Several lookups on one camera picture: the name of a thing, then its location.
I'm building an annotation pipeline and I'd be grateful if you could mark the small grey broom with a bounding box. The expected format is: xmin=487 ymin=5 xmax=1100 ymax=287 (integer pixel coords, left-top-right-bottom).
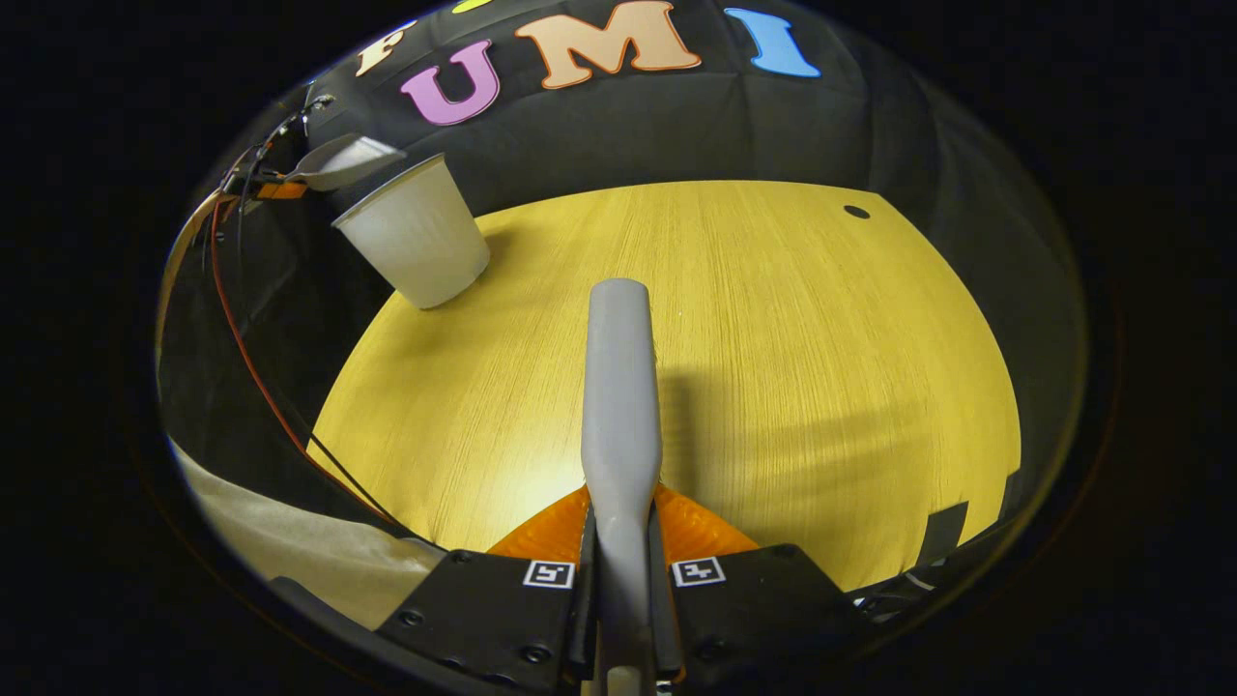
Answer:
xmin=580 ymin=278 xmax=664 ymax=696

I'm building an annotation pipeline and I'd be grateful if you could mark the red cable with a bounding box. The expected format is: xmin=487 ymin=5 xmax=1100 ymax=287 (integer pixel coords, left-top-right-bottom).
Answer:
xmin=209 ymin=193 xmax=397 ymax=523

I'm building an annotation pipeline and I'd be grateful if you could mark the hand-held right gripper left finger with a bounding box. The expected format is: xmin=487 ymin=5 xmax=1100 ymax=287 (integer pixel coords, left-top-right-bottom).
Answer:
xmin=375 ymin=485 xmax=595 ymax=695

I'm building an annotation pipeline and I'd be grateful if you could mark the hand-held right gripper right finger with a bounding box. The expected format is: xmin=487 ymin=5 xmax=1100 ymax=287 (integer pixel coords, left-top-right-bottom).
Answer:
xmin=649 ymin=483 xmax=877 ymax=683

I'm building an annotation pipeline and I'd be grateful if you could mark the grey dustpan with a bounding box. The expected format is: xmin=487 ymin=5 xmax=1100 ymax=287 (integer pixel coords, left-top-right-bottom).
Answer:
xmin=285 ymin=132 xmax=407 ymax=192

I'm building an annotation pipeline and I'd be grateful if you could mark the black cable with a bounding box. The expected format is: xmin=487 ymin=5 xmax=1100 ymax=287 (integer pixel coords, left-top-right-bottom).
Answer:
xmin=232 ymin=97 xmax=436 ymax=547

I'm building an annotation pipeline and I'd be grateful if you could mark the white garbage bin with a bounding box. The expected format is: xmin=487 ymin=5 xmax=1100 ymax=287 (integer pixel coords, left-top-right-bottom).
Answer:
xmin=331 ymin=153 xmax=491 ymax=310

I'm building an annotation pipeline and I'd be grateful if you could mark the wooden desktop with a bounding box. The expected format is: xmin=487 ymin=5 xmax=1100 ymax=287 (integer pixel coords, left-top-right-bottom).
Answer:
xmin=307 ymin=180 xmax=1023 ymax=593

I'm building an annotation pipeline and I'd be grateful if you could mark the black backdrop cloth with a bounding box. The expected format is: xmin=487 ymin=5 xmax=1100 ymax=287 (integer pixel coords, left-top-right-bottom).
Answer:
xmin=159 ymin=0 xmax=1088 ymax=581

